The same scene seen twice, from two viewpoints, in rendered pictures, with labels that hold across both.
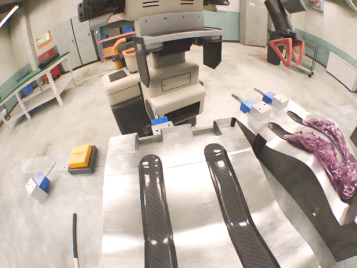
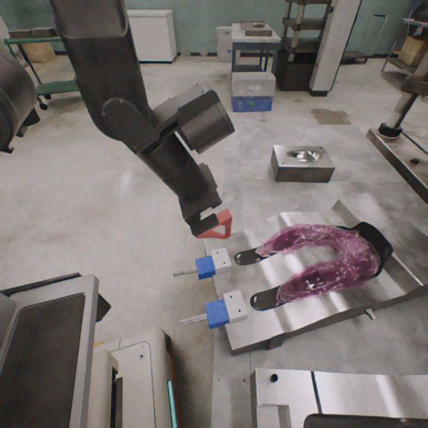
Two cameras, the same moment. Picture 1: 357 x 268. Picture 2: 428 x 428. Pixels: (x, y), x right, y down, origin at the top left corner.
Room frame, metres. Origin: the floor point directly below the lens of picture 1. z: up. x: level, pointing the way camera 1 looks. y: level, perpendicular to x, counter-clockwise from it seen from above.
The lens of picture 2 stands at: (0.29, -0.06, 1.30)
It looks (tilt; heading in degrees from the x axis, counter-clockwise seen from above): 47 degrees down; 278
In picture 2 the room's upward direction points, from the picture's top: straight up
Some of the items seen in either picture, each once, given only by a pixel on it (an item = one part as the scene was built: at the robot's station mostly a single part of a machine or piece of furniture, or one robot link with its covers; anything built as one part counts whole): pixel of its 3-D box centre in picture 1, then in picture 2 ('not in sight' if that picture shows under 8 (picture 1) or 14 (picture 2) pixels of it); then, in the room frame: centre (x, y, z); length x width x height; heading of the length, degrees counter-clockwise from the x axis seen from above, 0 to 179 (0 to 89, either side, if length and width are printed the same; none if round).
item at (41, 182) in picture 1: (43, 178); not in sight; (0.15, 0.39, 0.83); 0.13 x 0.05 x 0.05; 157
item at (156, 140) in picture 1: (150, 145); not in sight; (0.20, 0.06, 0.87); 0.05 x 0.05 x 0.04; 5
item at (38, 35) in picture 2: (302, 53); (60, 64); (3.19, -3.59, 0.50); 0.98 x 0.55 x 1.01; 30
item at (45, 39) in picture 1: (43, 40); not in sight; (5.05, 4.68, 1.80); 0.90 x 0.03 x 0.60; 95
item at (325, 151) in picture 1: (334, 148); (321, 252); (0.10, -0.35, 0.90); 0.26 x 0.18 x 0.08; 22
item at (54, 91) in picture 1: (30, 92); not in sight; (2.51, 3.39, 0.51); 2.40 x 1.13 x 1.02; 99
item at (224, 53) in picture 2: not in sight; (228, 53); (0.94, -6.71, 0.16); 0.60 x 0.42 x 0.33; 1
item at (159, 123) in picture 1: (160, 124); not in sight; (0.31, 0.04, 0.83); 0.13 x 0.05 x 0.05; 13
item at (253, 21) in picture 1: (254, 22); not in sight; (5.46, -3.17, 0.98); 1.00 x 0.47 x 1.95; 95
